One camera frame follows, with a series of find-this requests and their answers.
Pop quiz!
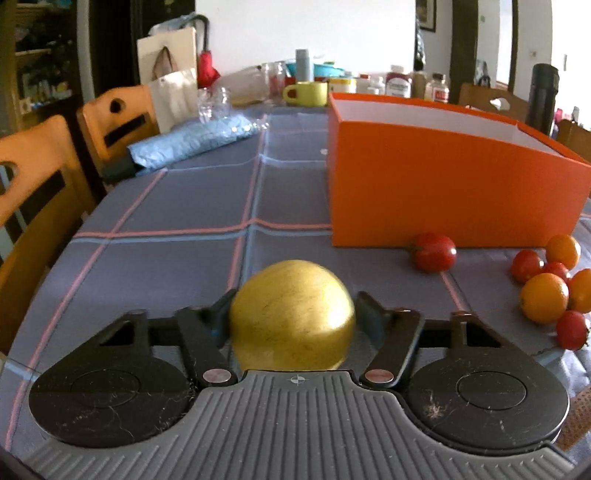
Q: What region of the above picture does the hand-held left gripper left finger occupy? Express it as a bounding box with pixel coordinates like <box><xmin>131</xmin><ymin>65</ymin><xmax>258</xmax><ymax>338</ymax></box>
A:
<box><xmin>69</xmin><ymin>290</ymin><xmax>238</xmax><ymax>388</ymax></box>

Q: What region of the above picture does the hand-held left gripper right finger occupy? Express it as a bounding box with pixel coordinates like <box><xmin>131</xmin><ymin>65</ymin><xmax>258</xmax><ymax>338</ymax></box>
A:
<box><xmin>355</xmin><ymin>291</ymin><xmax>522</xmax><ymax>389</ymax></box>

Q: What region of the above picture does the small yellow pear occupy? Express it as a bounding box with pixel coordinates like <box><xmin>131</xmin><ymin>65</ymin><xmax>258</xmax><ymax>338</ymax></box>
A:
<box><xmin>229</xmin><ymin>259</ymin><xmax>356</xmax><ymax>372</ymax></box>

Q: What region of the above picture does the red tomato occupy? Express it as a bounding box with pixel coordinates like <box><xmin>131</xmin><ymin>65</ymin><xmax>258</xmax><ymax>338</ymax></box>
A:
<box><xmin>555</xmin><ymin>310</ymin><xmax>590</xmax><ymax>352</ymax></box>
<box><xmin>411</xmin><ymin>232</ymin><xmax>458</xmax><ymax>274</ymax></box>
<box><xmin>510</xmin><ymin>249</ymin><xmax>544</xmax><ymax>284</ymax></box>
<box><xmin>542</xmin><ymin>261</ymin><xmax>572</xmax><ymax>282</ymax></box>

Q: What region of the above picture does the orange cardboard box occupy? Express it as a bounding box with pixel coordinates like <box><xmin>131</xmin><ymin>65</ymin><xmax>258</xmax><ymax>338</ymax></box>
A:
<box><xmin>327</xmin><ymin>92</ymin><xmax>591</xmax><ymax>249</ymax></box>

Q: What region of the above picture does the group of oranges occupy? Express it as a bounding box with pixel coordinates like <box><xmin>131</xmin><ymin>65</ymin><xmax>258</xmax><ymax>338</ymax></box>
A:
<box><xmin>520</xmin><ymin>234</ymin><xmax>591</xmax><ymax>324</ymax></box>

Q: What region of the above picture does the blue folded bag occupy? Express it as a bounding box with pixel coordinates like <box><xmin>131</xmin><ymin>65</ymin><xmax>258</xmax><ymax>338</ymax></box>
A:
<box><xmin>104</xmin><ymin>115</ymin><xmax>259</xmax><ymax>181</ymax></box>

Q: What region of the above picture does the clear glass jar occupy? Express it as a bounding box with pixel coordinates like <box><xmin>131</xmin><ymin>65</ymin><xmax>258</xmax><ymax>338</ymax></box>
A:
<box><xmin>198</xmin><ymin>87</ymin><xmax>232</xmax><ymax>124</ymax></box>

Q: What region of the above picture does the small white paper bag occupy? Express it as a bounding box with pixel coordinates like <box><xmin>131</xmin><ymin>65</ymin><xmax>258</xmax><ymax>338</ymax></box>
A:
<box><xmin>148</xmin><ymin>46</ymin><xmax>200</xmax><ymax>133</ymax></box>

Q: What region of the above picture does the yellow mug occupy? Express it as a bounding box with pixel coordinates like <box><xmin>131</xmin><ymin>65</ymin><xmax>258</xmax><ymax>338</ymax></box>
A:
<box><xmin>283</xmin><ymin>82</ymin><xmax>328</xmax><ymax>107</ymax></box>

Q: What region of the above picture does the wooden chair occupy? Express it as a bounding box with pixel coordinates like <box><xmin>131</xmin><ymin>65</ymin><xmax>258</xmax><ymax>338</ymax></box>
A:
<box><xmin>556</xmin><ymin>119</ymin><xmax>591</xmax><ymax>151</ymax></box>
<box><xmin>458</xmin><ymin>83</ymin><xmax>529</xmax><ymax>123</ymax></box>
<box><xmin>76</xmin><ymin>84</ymin><xmax>160</xmax><ymax>188</ymax></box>
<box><xmin>0</xmin><ymin>114</ymin><xmax>98</xmax><ymax>356</ymax></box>

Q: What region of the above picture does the brown pill bottle white cap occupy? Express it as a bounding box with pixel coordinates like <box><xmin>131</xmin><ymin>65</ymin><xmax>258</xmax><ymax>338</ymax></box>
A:
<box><xmin>385</xmin><ymin>65</ymin><xmax>413</xmax><ymax>97</ymax></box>

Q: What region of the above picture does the clear plastic bottle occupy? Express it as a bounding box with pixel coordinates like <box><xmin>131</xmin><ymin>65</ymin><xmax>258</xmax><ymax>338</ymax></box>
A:
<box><xmin>231</xmin><ymin>61</ymin><xmax>287</xmax><ymax>106</ymax></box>

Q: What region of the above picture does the glass bottle red white label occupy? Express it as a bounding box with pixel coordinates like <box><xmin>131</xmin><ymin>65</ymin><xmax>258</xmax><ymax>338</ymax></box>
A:
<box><xmin>425</xmin><ymin>74</ymin><xmax>450</xmax><ymax>103</ymax></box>

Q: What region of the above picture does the teal plastic bowl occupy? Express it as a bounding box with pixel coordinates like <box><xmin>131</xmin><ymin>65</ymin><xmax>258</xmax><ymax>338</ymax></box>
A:
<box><xmin>286</xmin><ymin>61</ymin><xmax>346</xmax><ymax>80</ymax></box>

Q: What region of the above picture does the red folded umbrella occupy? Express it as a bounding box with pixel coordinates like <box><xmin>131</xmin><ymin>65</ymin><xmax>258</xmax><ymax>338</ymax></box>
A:
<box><xmin>187</xmin><ymin>15</ymin><xmax>221</xmax><ymax>88</ymax></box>

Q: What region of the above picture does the blue-grey tumbler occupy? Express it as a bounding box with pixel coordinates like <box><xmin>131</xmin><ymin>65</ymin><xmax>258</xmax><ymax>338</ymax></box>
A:
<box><xmin>295</xmin><ymin>48</ymin><xmax>315</xmax><ymax>83</ymax></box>

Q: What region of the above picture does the black thermos bottle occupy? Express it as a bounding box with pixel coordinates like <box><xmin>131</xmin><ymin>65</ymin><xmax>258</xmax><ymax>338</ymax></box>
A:
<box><xmin>525</xmin><ymin>64</ymin><xmax>559</xmax><ymax>137</ymax></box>

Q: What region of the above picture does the large beige paper bag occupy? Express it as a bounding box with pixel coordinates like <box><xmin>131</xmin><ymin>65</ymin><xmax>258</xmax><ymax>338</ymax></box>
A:
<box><xmin>137</xmin><ymin>27</ymin><xmax>199</xmax><ymax>86</ymax></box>

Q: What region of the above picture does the dark wooden door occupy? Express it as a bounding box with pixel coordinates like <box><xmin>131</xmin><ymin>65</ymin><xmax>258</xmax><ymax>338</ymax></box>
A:
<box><xmin>88</xmin><ymin>0</ymin><xmax>195</xmax><ymax>88</ymax></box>

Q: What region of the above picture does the small framed picture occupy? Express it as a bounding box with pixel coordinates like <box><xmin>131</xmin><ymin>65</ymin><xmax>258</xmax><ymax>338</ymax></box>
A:
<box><xmin>416</xmin><ymin>0</ymin><xmax>437</xmax><ymax>32</ymax></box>

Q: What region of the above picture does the dark wooden shelf cabinet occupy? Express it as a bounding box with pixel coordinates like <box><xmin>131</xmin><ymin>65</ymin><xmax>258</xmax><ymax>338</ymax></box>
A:
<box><xmin>0</xmin><ymin>0</ymin><xmax>78</xmax><ymax>132</ymax></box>

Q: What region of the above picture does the dark wooden door frame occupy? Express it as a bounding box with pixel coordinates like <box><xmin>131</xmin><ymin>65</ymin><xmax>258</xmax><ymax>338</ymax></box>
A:
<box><xmin>450</xmin><ymin>0</ymin><xmax>519</xmax><ymax>93</ymax></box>

